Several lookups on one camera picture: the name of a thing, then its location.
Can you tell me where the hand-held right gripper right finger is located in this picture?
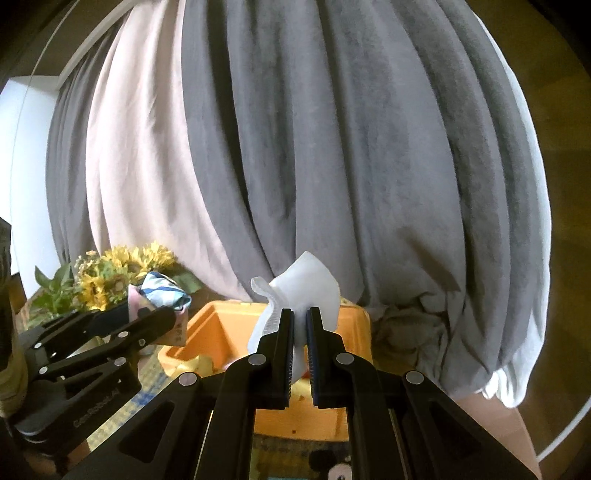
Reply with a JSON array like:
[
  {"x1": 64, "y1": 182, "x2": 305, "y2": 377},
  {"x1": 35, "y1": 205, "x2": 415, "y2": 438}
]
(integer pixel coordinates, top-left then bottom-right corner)
[{"x1": 307, "y1": 306, "x2": 542, "y2": 480}]

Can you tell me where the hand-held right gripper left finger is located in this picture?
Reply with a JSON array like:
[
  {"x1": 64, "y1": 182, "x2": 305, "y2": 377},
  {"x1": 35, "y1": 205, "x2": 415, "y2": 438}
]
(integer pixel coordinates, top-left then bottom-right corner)
[{"x1": 76, "y1": 308, "x2": 295, "y2": 480}]

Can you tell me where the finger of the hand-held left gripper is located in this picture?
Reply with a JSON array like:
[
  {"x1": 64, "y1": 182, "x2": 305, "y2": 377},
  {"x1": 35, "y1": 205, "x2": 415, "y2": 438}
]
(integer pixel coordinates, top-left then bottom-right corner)
[
  {"x1": 19, "y1": 303, "x2": 133, "y2": 366},
  {"x1": 38, "y1": 307, "x2": 177, "y2": 385}
]

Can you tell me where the striped cloth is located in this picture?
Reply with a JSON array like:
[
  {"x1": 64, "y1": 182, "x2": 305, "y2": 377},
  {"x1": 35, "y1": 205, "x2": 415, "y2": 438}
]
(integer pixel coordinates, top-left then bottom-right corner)
[{"x1": 128, "y1": 271, "x2": 193, "y2": 325}]

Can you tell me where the orange plastic box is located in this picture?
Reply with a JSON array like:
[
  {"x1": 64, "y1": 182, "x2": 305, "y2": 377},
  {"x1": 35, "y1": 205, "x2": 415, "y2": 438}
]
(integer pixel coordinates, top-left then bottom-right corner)
[{"x1": 158, "y1": 299, "x2": 373, "y2": 445}]

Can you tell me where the white soft cloth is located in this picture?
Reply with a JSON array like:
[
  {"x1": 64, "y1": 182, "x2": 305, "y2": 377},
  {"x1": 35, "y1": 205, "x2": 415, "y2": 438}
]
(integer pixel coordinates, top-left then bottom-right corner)
[{"x1": 248, "y1": 251, "x2": 343, "y2": 380}]

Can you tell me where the yellow soft item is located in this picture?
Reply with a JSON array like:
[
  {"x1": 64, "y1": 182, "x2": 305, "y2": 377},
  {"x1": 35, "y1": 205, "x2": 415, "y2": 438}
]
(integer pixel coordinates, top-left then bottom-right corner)
[{"x1": 184, "y1": 354, "x2": 219, "y2": 376}]

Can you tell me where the artificial sunflower bouquet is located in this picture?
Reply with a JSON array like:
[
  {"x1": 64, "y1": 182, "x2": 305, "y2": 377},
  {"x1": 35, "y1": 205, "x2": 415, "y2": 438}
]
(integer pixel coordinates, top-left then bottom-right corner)
[{"x1": 29, "y1": 243, "x2": 200, "y2": 320}]

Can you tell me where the pale pink curtain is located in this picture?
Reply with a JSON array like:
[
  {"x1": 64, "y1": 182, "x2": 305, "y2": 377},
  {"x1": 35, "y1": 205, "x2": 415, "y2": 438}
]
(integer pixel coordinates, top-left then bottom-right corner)
[{"x1": 84, "y1": 8, "x2": 265, "y2": 297}]

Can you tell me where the grey curtain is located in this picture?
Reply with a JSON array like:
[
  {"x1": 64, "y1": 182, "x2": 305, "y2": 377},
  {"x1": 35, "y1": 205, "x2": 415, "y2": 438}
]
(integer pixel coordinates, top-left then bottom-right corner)
[{"x1": 45, "y1": 0, "x2": 553, "y2": 403}]

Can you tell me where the white sheer curtain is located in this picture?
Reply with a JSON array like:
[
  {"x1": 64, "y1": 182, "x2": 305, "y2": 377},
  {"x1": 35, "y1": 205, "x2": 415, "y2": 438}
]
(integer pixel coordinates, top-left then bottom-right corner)
[{"x1": 478, "y1": 21, "x2": 555, "y2": 409}]

